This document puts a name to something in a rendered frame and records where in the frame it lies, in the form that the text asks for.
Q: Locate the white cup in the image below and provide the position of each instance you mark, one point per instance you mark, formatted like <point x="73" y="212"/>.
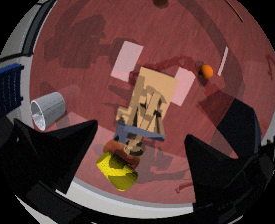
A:
<point x="47" y="109"/>

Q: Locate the orange ball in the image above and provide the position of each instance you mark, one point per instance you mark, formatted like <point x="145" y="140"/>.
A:
<point x="206" y="71"/>

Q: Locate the yellow perforated cylinder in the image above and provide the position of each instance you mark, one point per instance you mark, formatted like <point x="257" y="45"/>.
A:
<point x="119" y="174"/>

